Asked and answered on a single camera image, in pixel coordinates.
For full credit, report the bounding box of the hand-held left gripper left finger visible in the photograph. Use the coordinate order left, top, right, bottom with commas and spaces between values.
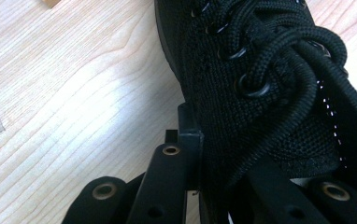
126, 102, 205, 224

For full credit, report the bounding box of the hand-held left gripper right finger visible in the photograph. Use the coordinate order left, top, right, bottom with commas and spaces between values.
245, 157, 330, 224

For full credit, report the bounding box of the wooden shoe rack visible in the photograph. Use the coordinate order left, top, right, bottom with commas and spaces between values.
40, 0, 63, 8

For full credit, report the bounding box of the black knit shoe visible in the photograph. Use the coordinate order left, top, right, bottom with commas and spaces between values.
153, 0, 357, 224

